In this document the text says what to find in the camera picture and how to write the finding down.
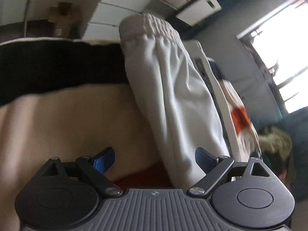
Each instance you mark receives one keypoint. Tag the striped bed blanket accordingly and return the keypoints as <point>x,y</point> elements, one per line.
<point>63,98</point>

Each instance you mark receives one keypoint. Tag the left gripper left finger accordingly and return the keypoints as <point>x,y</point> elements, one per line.
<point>92,170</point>

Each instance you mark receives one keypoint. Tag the white black chair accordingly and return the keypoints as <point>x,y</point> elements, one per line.
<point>198,11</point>

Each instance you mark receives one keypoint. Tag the white sweatpants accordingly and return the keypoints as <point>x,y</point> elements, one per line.
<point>178,94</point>

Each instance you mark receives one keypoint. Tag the pale yellow knit blanket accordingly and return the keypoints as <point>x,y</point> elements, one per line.
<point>274,140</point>

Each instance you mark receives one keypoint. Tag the white dressing table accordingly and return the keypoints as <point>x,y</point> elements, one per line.
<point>101,18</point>

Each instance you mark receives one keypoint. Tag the right teal curtain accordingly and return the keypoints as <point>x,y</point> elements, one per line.
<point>294,169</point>

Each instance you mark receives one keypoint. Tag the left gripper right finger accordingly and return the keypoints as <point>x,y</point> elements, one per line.
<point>216,170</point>

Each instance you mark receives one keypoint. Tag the dark framed window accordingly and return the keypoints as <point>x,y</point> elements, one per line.
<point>278,44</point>

